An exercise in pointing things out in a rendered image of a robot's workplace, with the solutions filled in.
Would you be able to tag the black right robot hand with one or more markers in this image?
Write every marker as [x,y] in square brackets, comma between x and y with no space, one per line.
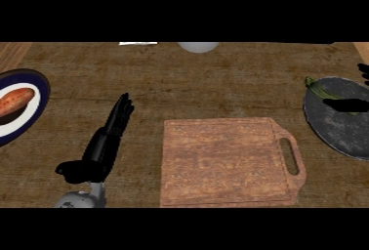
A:
[345,104]

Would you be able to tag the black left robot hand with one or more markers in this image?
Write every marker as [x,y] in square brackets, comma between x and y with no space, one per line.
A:
[103,146]

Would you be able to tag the green squash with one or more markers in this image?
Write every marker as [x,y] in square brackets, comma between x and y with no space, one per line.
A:
[317,90]

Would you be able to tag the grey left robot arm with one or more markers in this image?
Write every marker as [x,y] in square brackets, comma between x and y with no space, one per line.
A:
[78,199]

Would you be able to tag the dark grey round pan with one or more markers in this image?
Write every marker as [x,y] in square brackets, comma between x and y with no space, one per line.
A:
[338,136]

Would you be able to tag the brown wooden cutting board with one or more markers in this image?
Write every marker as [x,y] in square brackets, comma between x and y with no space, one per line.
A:
[226,162]

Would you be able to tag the blue and white plate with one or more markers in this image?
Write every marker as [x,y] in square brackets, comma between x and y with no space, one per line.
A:
[41,89]

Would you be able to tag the orange sweet potato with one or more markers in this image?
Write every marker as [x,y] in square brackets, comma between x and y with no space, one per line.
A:
[13,101]

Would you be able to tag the white flat object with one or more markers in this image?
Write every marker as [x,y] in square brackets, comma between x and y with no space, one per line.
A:
[137,43]

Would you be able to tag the pale grey round object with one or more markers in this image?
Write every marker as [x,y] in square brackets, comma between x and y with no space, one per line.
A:
[198,47]

